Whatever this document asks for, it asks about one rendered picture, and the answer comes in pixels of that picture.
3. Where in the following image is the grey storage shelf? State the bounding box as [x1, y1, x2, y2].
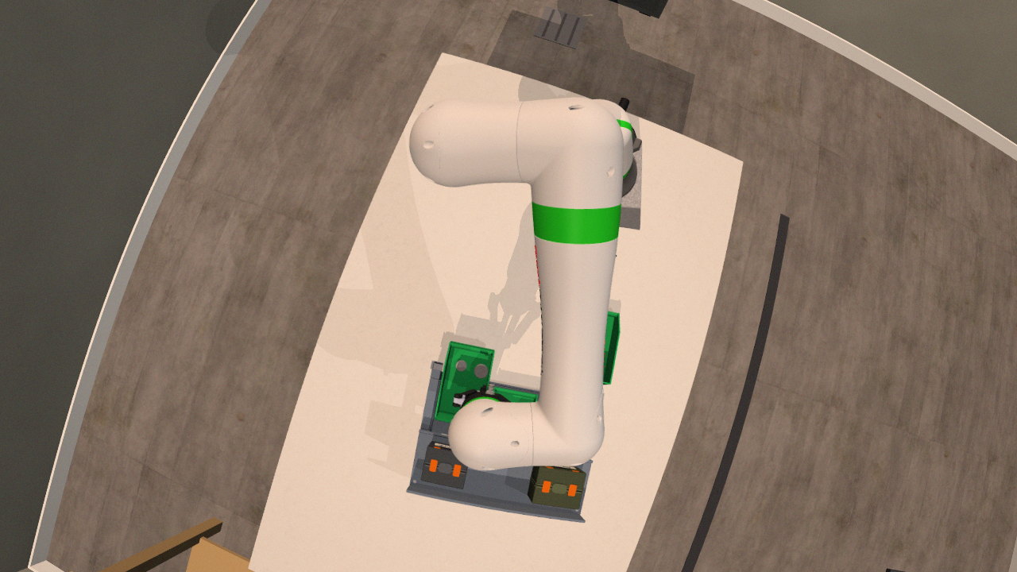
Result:
[406, 361, 593, 523]

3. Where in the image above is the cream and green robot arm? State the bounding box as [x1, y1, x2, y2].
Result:
[409, 98, 642, 471]

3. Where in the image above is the green open-front bin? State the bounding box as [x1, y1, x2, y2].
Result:
[435, 342, 494, 423]
[493, 387, 538, 403]
[603, 311, 621, 385]

